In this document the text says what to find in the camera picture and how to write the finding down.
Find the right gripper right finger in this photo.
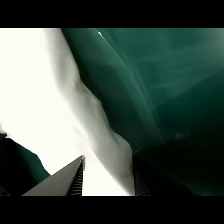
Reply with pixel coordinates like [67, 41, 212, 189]
[132, 153, 152, 197]

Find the white T-shirt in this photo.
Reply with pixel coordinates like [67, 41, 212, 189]
[0, 28, 136, 197]

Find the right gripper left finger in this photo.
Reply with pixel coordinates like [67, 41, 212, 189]
[22, 154, 86, 197]

